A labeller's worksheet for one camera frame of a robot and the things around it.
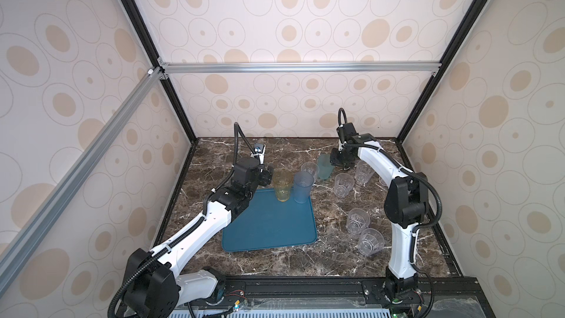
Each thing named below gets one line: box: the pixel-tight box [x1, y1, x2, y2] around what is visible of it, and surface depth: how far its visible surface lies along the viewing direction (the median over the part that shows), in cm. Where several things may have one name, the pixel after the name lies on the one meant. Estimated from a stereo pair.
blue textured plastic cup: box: [293, 171, 315, 204], surface depth 96 cm
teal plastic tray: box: [222, 188, 318, 253], surface depth 89 cm
